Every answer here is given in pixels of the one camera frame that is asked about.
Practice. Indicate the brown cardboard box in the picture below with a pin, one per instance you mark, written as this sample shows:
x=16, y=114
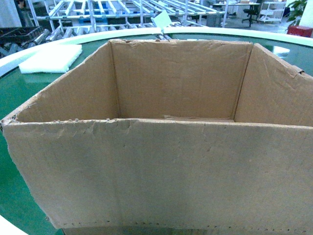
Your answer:
x=210, y=135

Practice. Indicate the white paper sheet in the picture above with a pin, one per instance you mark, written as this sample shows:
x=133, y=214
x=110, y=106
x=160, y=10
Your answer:
x=161, y=20

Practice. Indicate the white foam pad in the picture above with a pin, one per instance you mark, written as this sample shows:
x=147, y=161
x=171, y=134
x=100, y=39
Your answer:
x=56, y=59

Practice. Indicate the black office chair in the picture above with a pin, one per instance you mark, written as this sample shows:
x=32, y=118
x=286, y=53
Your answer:
x=252, y=13

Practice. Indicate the white outer conveyor rim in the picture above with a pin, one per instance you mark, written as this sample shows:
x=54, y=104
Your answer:
x=303, y=60

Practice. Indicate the black plastic tray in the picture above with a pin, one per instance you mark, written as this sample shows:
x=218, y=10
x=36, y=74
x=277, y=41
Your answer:
x=19, y=34

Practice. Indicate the red plastic crate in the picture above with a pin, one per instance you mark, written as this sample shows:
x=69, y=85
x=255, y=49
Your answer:
x=298, y=30

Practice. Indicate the green potted plant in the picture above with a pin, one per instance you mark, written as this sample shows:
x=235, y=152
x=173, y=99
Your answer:
x=297, y=8

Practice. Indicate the white tube rack frame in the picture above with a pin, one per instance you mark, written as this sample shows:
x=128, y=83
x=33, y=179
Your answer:
x=105, y=15

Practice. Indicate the white wire shelf cart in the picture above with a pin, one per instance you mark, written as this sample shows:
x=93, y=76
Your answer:
x=271, y=11

